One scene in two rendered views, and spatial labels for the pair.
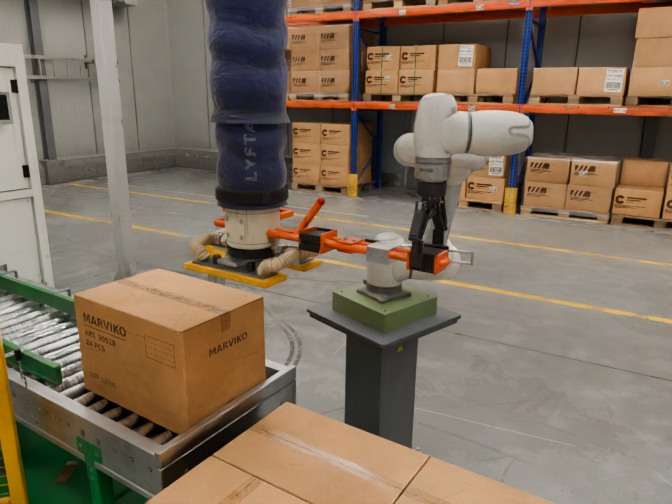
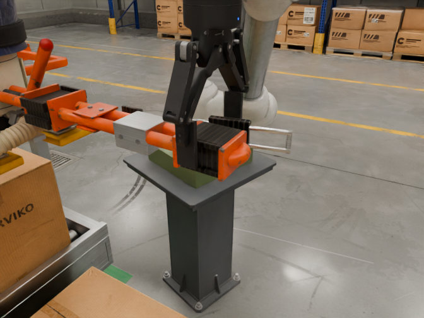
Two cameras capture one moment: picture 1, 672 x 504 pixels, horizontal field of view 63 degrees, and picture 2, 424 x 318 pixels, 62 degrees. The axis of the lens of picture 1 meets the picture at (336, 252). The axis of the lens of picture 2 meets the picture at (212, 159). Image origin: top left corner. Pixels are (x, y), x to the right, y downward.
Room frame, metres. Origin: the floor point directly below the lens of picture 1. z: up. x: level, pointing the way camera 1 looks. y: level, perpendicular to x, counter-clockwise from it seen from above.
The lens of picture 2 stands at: (0.91, -0.23, 1.50)
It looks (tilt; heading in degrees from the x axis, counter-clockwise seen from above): 28 degrees down; 358
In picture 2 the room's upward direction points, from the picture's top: straight up
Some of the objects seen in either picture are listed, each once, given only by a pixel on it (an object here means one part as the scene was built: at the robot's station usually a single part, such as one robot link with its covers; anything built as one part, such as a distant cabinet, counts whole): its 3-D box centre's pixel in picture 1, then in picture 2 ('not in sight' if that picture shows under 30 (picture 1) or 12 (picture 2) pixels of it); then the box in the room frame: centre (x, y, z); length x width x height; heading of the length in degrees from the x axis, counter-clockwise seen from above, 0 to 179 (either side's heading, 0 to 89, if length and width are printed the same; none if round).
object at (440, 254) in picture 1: (427, 259); (209, 149); (1.38, -0.24, 1.27); 0.08 x 0.07 x 0.05; 58
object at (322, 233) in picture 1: (317, 239); (56, 106); (1.57, 0.05, 1.27); 0.10 x 0.08 x 0.06; 148
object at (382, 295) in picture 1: (380, 286); not in sight; (2.32, -0.20, 0.86); 0.22 x 0.18 x 0.06; 37
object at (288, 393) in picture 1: (236, 434); (35, 307); (1.76, 0.36, 0.48); 0.70 x 0.03 x 0.15; 147
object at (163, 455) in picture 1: (235, 409); (27, 286); (1.76, 0.36, 0.58); 0.70 x 0.03 x 0.06; 147
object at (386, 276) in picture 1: (387, 258); (200, 106); (2.30, -0.23, 1.00); 0.18 x 0.16 x 0.22; 89
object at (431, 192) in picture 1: (430, 197); (212, 33); (1.40, -0.24, 1.43); 0.08 x 0.07 x 0.09; 148
